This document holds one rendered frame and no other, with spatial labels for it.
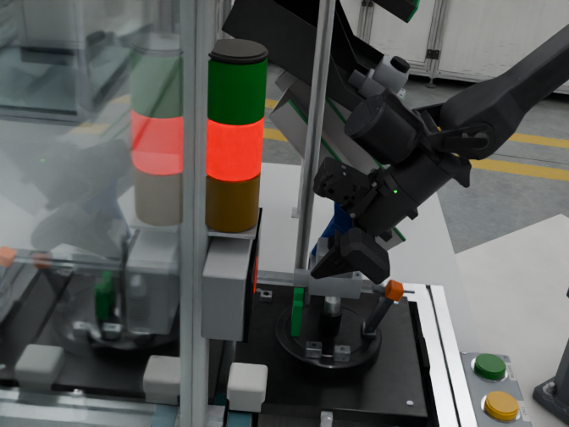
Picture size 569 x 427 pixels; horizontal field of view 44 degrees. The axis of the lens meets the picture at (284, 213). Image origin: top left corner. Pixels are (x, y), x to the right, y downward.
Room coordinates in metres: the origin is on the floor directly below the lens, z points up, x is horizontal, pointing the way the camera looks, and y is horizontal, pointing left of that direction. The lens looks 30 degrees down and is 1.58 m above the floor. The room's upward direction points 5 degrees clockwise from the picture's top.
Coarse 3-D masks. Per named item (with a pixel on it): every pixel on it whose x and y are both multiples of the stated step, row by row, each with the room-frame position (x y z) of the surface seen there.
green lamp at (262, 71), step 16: (208, 64) 0.52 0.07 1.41; (224, 64) 0.52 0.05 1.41; (240, 64) 0.52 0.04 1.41; (256, 64) 0.52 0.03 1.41; (208, 80) 0.52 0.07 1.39; (224, 80) 0.52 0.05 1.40; (240, 80) 0.52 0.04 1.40; (256, 80) 0.52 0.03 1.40; (208, 96) 0.52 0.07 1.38; (224, 96) 0.52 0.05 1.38; (240, 96) 0.52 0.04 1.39; (256, 96) 0.52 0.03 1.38; (208, 112) 0.52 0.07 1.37; (224, 112) 0.52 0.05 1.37; (240, 112) 0.52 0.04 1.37; (256, 112) 0.52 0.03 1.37
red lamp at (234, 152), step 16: (208, 128) 0.52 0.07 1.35; (224, 128) 0.51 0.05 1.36; (240, 128) 0.52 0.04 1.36; (256, 128) 0.52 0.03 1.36; (208, 144) 0.52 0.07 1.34; (224, 144) 0.52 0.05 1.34; (240, 144) 0.52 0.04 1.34; (256, 144) 0.53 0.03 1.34; (208, 160) 0.52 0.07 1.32; (224, 160) 0.51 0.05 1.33; (240, 160) 0.52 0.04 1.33; (256, 160) 0.53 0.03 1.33; (224, 176) 0.52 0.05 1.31; (240, 176) 0.52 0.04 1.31
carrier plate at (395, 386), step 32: (256, 288) 0.83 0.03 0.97; (288, 288) 0.84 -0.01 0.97; (256, 320) 0.76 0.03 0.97; (384, 320) 0.78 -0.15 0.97; (256, 352) 0.70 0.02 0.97; (384, 352) 0.72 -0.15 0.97; (416, 352) 0.72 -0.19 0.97; (288, 384) 0.64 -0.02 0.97; (320, 384) 0.65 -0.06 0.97; (352, 384) 0.65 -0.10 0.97; (384, 384) 0.66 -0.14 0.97; (416, 384) 0.66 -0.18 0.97; (320, 416) 0.61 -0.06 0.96; (352, 416) 0.61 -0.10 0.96; (384, 416) 0.61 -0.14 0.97; (416, 416) 0.61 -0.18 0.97
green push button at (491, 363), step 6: (480, 354) 0.73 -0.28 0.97; (486, 354) 0.73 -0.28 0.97; (492, 354) 0.73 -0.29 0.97; (480, 360) 0.71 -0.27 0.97; (486, 360) 0.72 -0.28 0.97; (492, 360) 0.72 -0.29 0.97; (498, 360) 0.72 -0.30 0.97; (474, 366) 0.71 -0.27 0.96; (480, 366) 0.70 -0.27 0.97; (486, 366) 0.70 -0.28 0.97; (492, 366) 0.71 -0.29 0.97; (498, 366) 0.71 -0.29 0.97; (504, 366) 0.71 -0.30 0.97; (480, 372) 0.70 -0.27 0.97; (486, 372) 0.70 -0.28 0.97; (492, 372) 0.69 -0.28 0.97; (498, 372) 0.70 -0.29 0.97; (504, 372) 0.70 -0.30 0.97; (492, 378) 0.69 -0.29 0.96; (498, 378) 0.69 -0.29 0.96
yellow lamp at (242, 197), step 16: (208, 176) 0.52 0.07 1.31; (256, 176) 0.53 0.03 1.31; (208, 192) 0.52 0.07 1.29; (224, 192) 0.51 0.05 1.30; (240, 192) 0.52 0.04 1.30; (256, 192) 0.53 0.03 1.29; (208, 208) 0.52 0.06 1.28; (224, 208) 0.51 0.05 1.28; (240, 208) 0.52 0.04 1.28; (256, 208) 0.53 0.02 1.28; (208, 224) 0.52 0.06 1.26; (224, 224) 0.51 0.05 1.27; (240, 224) 0.52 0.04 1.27
